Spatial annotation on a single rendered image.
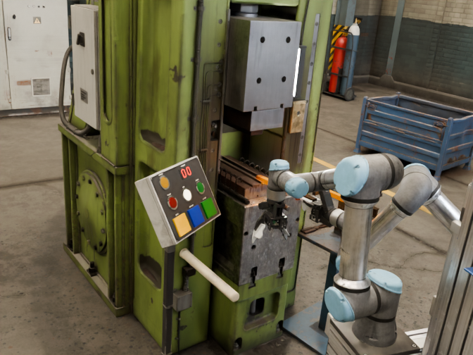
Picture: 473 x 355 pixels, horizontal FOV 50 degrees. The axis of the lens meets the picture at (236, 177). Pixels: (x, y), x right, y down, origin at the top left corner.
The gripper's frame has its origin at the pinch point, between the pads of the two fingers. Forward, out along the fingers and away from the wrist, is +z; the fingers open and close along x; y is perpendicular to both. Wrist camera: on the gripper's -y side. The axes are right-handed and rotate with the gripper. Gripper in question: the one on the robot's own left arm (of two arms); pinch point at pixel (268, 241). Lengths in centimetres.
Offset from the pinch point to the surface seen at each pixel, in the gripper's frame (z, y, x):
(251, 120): -39, -44, 6
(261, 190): -1.7, -47.2, 15.8
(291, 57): -67, -50, 25
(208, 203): -9.4, -20.8, -20.1
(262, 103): -46, -46, 12
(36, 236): 93, -203, -96
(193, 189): -15.9, -21.0, -26.9
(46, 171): 93, -342, -89
